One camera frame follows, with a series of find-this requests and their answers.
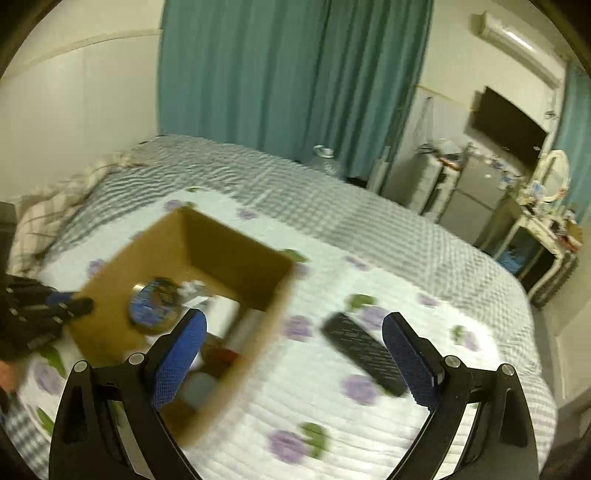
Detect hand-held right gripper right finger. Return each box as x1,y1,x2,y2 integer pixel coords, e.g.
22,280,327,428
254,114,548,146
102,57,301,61
381,311,540,480

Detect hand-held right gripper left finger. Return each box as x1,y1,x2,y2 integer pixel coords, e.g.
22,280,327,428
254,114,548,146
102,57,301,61
48,308,208,480

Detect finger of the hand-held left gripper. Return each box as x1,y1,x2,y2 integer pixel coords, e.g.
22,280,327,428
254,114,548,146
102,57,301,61
8,298,96,360
6,282,80,309

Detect black remote control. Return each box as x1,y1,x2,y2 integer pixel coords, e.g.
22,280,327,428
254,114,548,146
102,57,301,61
320,312,410,398

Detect white plastic film roll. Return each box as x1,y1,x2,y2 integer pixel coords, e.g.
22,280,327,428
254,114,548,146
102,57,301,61
225,308,271,363

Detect brown cardboard box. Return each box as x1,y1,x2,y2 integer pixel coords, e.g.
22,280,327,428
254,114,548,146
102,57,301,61
68,206,300,449

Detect person's left hand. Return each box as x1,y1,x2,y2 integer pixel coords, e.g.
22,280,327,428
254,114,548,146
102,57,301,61
0,360,19,394

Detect small red item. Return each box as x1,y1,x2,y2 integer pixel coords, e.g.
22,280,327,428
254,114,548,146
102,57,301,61
201,336,243,372

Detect blue round tin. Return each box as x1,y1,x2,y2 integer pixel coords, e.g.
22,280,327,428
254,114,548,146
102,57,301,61
127,277,184,334

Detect beige plaid blanket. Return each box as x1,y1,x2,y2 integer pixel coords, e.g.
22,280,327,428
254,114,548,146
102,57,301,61
9,150,139,278

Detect white floral quilt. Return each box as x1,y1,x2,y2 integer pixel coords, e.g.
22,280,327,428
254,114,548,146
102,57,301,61
18,187,541,480

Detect white dressing table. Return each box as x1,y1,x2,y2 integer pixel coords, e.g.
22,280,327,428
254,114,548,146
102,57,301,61
487,191,581,309

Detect silver small fridge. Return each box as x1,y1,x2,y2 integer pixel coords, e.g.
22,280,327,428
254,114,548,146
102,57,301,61
441,156,514,247

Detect white suitcase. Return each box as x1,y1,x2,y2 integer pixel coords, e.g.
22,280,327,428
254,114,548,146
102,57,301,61
409,151,459,219

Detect grey checked duvet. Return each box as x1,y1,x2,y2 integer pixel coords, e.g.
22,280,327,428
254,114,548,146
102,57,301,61
0,135,557,480

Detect clear water jug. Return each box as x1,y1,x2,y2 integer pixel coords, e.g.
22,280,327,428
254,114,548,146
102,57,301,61
310,145,346,180

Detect white oval mirror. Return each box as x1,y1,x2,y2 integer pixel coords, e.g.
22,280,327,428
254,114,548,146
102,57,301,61
530,149,571,208

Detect narrow green curtain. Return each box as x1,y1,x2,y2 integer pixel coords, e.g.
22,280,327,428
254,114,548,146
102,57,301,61
551,59,591,220

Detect wide green curtain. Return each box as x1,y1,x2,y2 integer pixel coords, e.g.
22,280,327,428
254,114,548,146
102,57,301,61
158,0,435,188

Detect white air conditioner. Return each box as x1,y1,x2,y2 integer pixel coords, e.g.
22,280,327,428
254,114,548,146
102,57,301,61
470,11,568,89

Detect black wall television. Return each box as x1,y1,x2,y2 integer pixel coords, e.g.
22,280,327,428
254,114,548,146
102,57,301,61
468,85,551,172

